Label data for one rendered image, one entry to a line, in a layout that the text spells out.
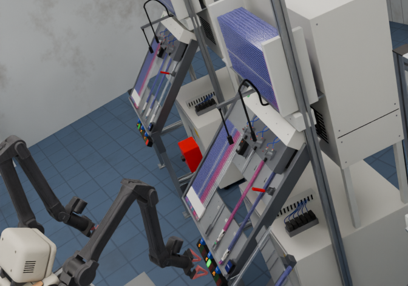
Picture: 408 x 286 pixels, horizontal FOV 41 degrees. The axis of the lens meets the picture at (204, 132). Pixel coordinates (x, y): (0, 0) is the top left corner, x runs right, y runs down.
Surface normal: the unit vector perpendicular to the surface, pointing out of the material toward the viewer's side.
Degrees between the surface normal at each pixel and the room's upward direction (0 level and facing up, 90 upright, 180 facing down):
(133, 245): 0
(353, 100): 90
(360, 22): 90
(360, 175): 0
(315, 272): 90
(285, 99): 90
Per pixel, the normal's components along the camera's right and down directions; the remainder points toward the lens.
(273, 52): 0.32, 0.44
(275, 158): -0.84, -0.29
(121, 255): -0.30, -0.80
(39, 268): 0.65, 0.24
